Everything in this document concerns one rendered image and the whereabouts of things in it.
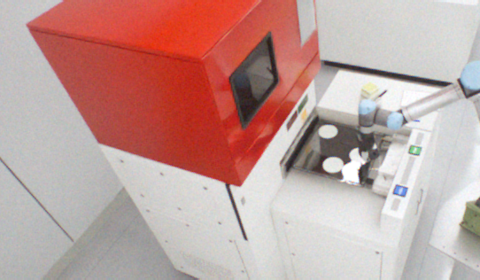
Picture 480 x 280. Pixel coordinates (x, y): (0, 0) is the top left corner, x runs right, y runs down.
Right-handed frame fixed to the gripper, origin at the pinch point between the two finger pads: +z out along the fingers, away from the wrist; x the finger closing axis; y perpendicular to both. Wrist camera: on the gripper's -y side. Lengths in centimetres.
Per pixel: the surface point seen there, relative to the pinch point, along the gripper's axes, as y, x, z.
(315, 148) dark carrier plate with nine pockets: 16.7, 22.4, 1.4
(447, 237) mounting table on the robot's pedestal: -44, -23, 9
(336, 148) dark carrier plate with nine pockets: 13.7, 11.9, 1.4
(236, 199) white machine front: -24, 62, -21
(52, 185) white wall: 62, 183, 35
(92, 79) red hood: 4, 102, -71
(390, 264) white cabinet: -43.2, 1.5, 24.2
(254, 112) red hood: -12, 48, -54
